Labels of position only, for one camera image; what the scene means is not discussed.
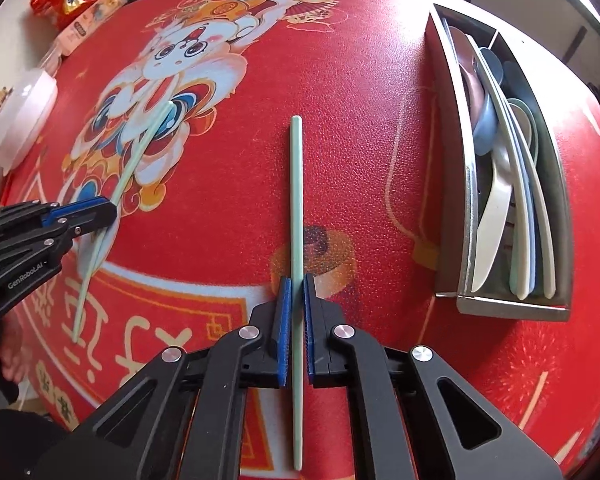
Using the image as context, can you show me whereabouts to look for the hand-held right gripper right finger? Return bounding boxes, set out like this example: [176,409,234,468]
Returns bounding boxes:
[303,274,563,480]

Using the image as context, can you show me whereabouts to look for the pink snack packet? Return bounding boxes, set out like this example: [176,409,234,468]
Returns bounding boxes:
[55,0,128,56]

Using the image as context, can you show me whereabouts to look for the pink spoon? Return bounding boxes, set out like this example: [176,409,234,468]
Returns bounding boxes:
[451,26,487,127]

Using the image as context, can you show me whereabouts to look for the red printed table mat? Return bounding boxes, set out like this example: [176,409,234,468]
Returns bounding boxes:
[0,0,600,480]

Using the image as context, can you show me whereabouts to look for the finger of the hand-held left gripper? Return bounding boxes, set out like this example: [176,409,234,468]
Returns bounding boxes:
[0,205,119,262]
[0,199,108,235]

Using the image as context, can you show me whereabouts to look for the green chopstick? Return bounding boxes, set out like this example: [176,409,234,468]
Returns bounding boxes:
[71,101,175,345]
[289,116,307,471]

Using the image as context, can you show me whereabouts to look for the beige spoon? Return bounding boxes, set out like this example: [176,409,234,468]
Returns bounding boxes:
[471,145,514,294]

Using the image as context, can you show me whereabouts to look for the white plastic dome cover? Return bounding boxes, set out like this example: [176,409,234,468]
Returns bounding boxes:
[0,69,59,177]

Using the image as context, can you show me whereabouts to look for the glass bowl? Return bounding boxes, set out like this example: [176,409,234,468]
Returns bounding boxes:
[37,47,66,78]

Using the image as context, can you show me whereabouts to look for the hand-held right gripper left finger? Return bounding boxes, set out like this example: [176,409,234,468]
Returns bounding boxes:
[32,276,294,480]

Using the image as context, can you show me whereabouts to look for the blue chopstick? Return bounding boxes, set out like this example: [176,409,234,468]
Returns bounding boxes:
[520,160,539,297]

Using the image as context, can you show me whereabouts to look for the stainless steel utensil holder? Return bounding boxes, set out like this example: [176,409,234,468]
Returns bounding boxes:
[431,2,574,323]

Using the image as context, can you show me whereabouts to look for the person's dark trousers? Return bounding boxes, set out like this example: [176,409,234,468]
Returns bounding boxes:
[0,400,81,480]

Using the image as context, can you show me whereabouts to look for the blue spoon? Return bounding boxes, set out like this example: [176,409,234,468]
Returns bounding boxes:
[472,92,497,157]

